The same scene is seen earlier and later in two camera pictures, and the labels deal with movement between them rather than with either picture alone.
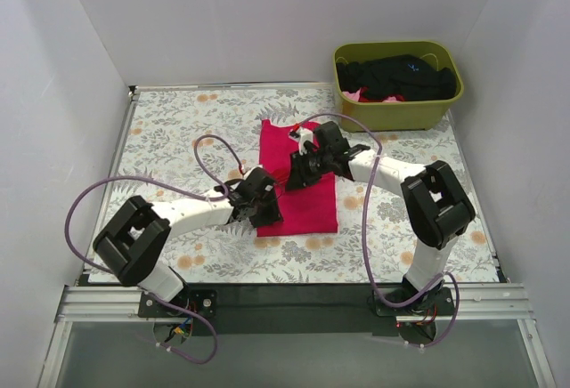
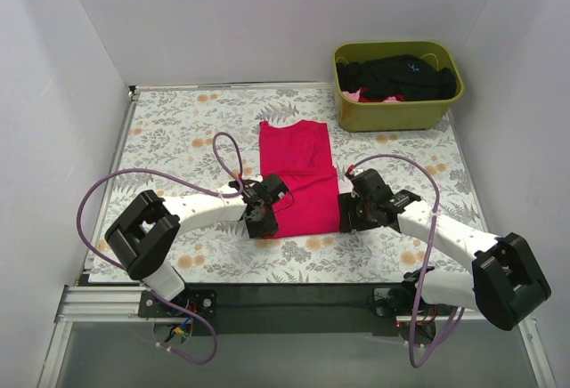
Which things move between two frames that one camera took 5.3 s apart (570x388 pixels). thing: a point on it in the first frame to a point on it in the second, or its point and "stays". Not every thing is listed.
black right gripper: (301, 173) to (350, 217)
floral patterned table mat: (197, 144) stays
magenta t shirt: (305, 210) stays
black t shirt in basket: (408, 76) stays
